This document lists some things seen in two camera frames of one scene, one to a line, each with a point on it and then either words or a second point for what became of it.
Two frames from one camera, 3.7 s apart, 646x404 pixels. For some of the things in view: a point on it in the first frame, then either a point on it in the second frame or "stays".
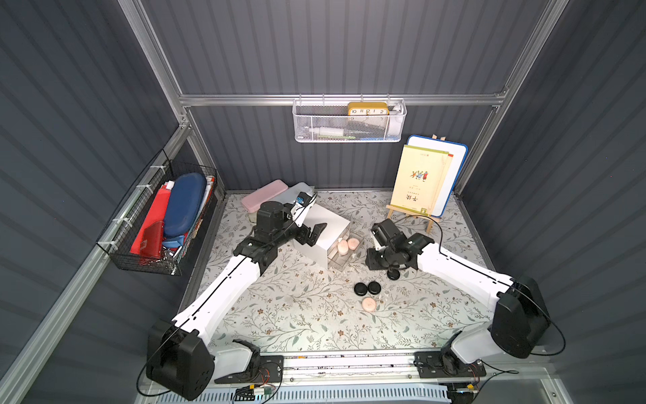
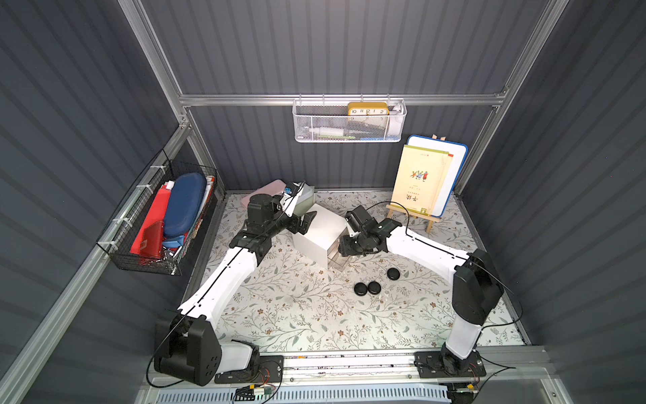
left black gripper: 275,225 -> 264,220
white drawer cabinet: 336,226 stays
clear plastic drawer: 343,248 stays
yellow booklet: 420,178 stays
